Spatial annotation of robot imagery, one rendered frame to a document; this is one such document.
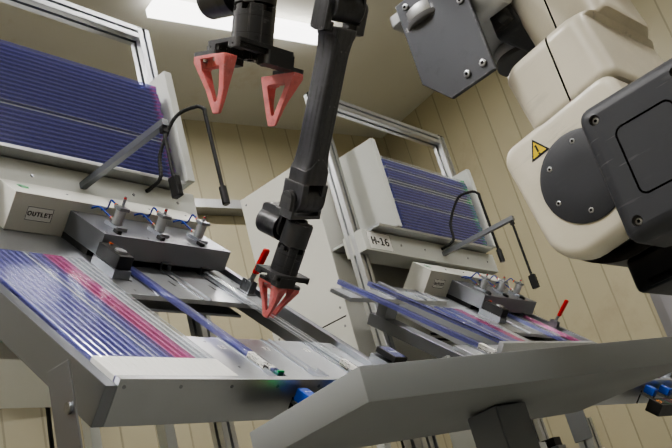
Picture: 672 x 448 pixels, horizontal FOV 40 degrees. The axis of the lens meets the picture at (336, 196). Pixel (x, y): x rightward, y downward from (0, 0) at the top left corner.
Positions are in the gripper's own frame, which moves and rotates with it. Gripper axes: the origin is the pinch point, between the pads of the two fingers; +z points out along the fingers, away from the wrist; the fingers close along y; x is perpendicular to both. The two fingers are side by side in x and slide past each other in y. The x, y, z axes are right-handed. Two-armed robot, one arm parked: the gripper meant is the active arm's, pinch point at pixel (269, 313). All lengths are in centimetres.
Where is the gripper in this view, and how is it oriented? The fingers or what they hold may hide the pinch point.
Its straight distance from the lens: 189.8
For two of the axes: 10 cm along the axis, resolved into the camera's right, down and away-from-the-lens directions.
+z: -3.2, 9.4, 0.9
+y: -6.4, -1.5, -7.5
